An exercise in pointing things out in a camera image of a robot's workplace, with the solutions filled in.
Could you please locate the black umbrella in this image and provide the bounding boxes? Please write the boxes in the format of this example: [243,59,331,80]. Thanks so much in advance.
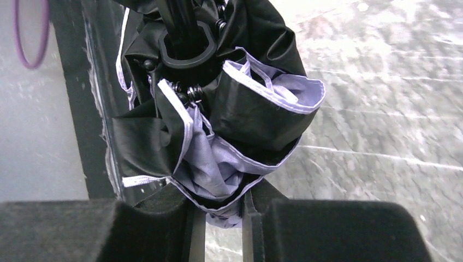
[112,1,326,229]

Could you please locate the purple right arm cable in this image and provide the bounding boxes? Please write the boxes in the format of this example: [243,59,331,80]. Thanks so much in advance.
[13,0,50,70]

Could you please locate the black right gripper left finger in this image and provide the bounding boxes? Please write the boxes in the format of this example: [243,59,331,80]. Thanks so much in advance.
[1,184,205,261]

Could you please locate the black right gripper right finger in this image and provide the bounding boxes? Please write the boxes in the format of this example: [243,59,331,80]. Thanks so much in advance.
[242,181,432,261]

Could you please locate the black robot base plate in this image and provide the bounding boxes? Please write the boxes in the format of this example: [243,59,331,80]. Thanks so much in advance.
[49,1,143,205]

